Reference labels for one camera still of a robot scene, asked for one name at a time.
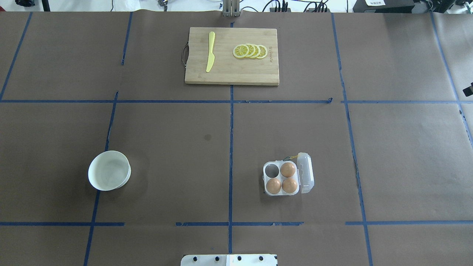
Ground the clear plastic egg box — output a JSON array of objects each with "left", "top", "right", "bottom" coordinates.
[{"left": 262, "top": 153, "right": 315, "bottom": 197}]

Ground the brown egg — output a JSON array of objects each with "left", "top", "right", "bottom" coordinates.
[
  {"left": 282, "top": 177, "right": 299, "bottom": 194},
  {"left": 265, "top": 178, "right": 282, "bottom": 195},
  {"left": 280, "top": 161, "right": 296, "bottom": 178}
]

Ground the black computer box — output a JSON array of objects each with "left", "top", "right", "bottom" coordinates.
[{"left": 353, "top": 0, "right": 415, "bottom": 13}]

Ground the wooden cutting board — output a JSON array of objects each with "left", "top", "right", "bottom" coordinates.
[{"left": 185, "top": 27, "right": 279, "bottom": 86}]

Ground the yellow plastic knife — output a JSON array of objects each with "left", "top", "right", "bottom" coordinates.
[{"left": 206, "top": 31, "right": 216, "bottom": 73}]

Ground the yellow lemon slice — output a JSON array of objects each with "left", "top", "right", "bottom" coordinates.
[
  {"left": 232, "top": 44, "right": 250, "bottom": 58},
  {"left": 250, "top": 44, "right": 261, "bottom": 58},
  {"left": 256, "top": 44, "right": 268, "bottom": 59},
  {"left": 245, "top": 43, "right": 256, "bottom": 58}
]

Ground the white round bowl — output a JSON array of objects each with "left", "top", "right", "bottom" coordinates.
[{"left": 88, "top": 150, "right": 132, "bottom": 191}]

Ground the aluminium frame post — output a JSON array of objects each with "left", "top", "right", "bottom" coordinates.
[{"left": 222, "top": 0, "right": 241, "bottom": 17}]

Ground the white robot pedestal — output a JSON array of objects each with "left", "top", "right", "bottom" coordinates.
[{"left": 180, "top": 254, "right": 278, "bottom": 266}]

